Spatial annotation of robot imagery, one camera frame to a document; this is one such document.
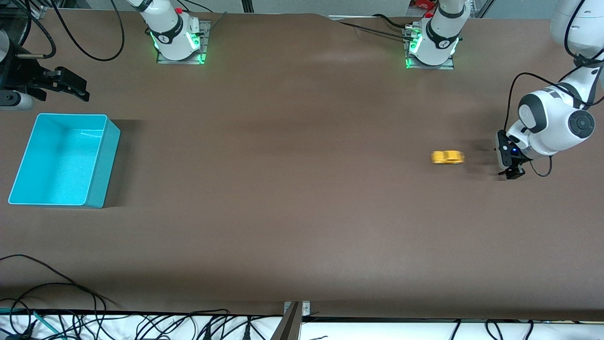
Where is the black looped cable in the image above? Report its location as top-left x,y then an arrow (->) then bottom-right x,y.
0,282 -> 107,340

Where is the teal cable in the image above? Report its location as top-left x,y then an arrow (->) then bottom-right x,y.
0,308 -> 67,340

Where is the thick black base cable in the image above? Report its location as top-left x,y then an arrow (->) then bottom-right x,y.
373,13 -> 416,29

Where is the small metal bracket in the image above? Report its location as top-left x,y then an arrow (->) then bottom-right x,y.
283,301 -> 311,316

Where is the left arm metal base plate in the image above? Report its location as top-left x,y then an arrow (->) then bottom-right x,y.
403,26 -> 455,70

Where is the dark slanted bar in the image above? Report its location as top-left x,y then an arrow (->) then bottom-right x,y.
270,302 -> 303,340

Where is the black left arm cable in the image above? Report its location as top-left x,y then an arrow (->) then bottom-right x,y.
504,0 -> 604,178

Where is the thin black base cable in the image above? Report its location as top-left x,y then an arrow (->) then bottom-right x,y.
337,21 -> 409,39

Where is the teal plastic bin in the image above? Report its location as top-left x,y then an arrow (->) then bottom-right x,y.
8,113 -> 121,209

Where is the yellow beetle toy car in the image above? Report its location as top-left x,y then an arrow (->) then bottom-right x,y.
430,150 -> 466,165

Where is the black looping arm cable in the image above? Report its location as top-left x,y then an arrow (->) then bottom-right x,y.
51,0 -> 126,62

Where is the black tangled cable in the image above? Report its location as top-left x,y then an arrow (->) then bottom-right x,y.
134,309 -> 265,340

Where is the long thin black cable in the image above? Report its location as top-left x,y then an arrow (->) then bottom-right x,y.
0,255 -> 119,308

